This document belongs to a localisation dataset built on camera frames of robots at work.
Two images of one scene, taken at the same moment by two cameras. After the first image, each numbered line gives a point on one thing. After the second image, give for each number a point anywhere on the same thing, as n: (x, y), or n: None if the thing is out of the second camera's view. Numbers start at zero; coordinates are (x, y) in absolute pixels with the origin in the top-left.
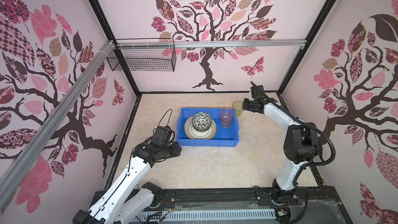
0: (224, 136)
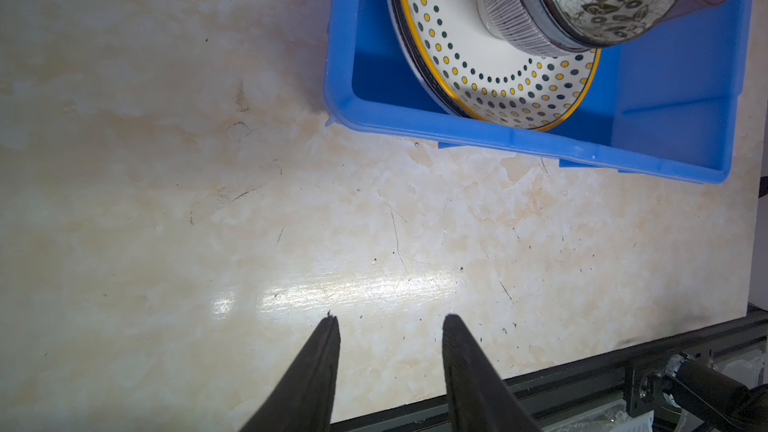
0: (668, 101)
